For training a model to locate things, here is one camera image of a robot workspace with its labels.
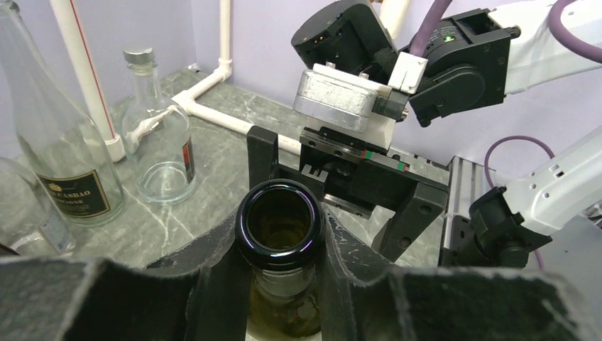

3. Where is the dark bottle silver cap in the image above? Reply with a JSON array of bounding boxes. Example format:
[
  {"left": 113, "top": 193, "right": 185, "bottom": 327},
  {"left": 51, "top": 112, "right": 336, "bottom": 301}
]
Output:
[{"left": 235, "top": 179, "right": 326, "bottom": 340}]

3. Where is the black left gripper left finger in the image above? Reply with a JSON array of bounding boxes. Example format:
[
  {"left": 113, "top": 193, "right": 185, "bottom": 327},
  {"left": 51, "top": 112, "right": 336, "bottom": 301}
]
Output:
[{"left": 1, "top": 215, "right": 249, "bottom": 340}]

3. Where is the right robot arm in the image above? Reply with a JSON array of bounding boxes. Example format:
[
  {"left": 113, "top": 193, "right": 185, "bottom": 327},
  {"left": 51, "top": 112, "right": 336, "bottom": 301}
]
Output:
[{"left": 246, "top": 1, "right": 601, "bottom": 268}]

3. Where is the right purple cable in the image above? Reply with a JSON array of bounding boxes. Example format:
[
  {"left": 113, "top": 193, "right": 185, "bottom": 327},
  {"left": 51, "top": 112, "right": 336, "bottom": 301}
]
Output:
[{"left": 409, "top": 0, "right": 602, "bottom": 271}]

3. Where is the white pvc pipe frame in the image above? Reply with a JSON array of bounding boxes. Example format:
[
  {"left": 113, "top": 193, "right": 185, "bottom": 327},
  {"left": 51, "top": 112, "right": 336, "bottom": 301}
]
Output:
[{"left": 50, "top": 1, "right": 412, "bottom": 162}]

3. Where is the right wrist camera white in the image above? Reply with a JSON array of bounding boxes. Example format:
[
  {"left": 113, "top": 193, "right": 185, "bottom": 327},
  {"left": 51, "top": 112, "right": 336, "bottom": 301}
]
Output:
[{"left": 293, "top": 56, "right": 427, "bottom": 150}]

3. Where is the clear frosted short bottle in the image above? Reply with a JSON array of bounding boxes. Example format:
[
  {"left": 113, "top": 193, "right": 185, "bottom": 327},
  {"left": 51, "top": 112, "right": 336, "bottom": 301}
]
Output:
[{"left": 0, "top": 155, "right": 77, "bottom": 257}]

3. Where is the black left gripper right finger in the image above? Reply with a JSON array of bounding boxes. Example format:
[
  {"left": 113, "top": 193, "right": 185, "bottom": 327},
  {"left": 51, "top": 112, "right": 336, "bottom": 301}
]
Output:
[{"left": 319, "top": 210, "right": 601, "bottom": 340}]

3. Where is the clear bottle green label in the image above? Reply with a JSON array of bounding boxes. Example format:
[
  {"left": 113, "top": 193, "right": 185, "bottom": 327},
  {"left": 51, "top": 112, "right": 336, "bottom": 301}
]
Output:
[{"left": 119, "top": 48, "right": 197, "bottom": 205}]

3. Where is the clear bottle with dark label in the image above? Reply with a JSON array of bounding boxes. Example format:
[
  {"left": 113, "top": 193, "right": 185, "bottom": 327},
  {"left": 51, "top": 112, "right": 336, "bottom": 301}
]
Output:
[{"left": 1, "top": 1, "right": 125, "bottom": 227}]

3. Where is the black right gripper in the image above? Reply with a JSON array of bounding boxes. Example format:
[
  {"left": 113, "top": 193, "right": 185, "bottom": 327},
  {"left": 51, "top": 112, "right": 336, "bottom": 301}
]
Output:
[{"left": 246, "top": 125, "right": 449, "bottom": 262}]

